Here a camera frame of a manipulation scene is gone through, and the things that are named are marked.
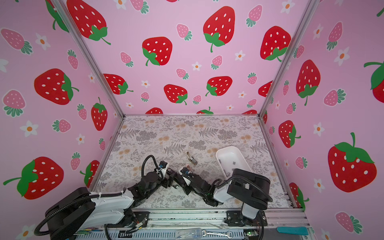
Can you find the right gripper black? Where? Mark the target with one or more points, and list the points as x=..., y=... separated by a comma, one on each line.
x=195, y=176

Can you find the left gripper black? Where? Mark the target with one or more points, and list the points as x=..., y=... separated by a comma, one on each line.
x=169, y=181

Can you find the white plastic tray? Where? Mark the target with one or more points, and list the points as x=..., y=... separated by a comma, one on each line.
x=231, y=158

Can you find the black stapler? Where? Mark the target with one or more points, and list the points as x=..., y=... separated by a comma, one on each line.
x=180, y=180

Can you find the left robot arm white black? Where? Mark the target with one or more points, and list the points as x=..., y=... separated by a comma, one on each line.
x=83, y=209

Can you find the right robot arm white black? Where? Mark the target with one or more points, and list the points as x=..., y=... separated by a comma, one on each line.
x=249, y=188

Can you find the clear plastic bag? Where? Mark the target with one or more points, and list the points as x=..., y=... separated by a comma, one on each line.
x=189, y=234

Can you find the silver wrench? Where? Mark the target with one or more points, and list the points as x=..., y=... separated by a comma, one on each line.
x=228, y=234

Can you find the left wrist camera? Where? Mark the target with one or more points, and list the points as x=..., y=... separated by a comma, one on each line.
x=162, y=169

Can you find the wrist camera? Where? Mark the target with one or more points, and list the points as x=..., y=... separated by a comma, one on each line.
x=162, y=169
x=185, y=172

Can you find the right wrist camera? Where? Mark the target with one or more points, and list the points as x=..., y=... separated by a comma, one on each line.
x=185, y=172

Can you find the aluminium rail base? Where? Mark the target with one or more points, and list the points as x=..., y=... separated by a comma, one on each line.
x=162, y=224

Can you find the teal tool handle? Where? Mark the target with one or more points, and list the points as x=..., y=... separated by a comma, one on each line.
x=300, y=231

